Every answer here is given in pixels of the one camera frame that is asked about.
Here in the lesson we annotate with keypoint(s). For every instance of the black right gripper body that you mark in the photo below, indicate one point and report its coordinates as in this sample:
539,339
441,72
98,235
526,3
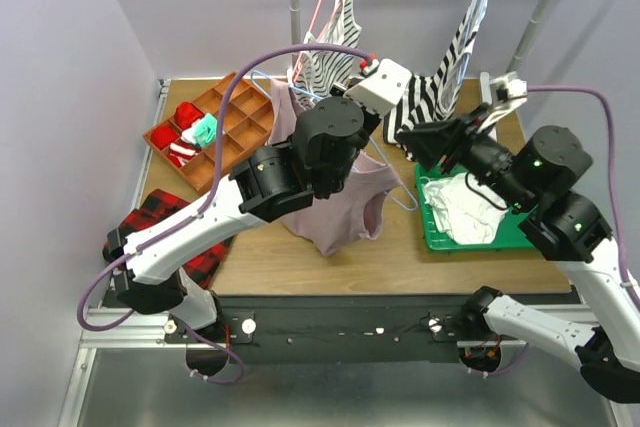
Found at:
490,162

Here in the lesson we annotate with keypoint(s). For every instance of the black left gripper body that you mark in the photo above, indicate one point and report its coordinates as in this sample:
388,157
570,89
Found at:
329,179

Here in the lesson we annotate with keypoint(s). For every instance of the mauve tank top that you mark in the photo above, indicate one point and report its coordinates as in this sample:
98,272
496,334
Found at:
355,213

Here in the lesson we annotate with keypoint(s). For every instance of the blue wire hanger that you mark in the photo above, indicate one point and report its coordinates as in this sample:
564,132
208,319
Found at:
470,26
310,99

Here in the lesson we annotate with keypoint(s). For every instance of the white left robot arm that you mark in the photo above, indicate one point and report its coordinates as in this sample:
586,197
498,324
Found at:
266,186

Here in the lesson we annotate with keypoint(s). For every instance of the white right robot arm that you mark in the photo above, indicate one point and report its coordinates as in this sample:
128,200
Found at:
567,229

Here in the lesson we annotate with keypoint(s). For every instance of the wide striped black white top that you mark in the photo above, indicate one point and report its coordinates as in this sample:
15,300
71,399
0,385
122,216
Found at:
426,99

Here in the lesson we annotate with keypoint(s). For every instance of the green plastic tray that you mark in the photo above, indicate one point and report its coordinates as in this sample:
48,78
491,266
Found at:
508,235

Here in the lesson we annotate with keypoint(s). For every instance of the white garment in tray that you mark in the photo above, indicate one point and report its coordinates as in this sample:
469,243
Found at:
467,212

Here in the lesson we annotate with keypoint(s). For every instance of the teal and white sock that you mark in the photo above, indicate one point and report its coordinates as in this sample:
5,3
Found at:
202,133

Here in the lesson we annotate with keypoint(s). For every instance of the brown compartment organizer tray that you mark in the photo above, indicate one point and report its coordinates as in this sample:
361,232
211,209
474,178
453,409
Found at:
247,126

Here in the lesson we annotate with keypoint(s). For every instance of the red sock rolled back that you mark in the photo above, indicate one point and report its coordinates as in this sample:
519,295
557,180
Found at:
186,114

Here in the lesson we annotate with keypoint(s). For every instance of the red sock rolled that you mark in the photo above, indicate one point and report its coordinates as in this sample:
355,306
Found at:
162,136
186,114

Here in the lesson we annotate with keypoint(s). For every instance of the red white striped sock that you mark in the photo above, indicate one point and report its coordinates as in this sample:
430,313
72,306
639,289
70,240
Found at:
179,155

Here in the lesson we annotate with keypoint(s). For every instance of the red sock rolled front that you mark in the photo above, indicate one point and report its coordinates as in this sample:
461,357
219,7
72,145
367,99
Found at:
162,136

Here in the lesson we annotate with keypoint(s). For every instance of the red black plaid shirt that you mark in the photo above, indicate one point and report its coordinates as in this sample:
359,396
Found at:
156,207

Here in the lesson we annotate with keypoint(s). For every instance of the grey right rack pole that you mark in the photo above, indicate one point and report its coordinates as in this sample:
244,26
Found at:
527,38

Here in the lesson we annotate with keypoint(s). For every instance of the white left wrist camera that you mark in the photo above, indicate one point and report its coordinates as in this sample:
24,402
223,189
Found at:
381,89

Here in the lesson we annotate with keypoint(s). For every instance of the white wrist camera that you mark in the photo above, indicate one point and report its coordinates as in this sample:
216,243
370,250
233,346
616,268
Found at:
381,89
508,93

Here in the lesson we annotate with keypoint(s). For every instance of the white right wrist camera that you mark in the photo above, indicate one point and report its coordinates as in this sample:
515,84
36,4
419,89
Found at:
508,93

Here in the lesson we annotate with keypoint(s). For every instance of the white rack base rail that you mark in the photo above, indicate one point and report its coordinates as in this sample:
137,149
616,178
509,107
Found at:
487,84

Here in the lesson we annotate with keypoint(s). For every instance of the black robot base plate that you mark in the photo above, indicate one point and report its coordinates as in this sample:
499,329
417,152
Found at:
334,329

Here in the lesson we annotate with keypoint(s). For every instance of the aluminium frame rail left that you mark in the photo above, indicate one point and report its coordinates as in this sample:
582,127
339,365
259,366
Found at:
135,333

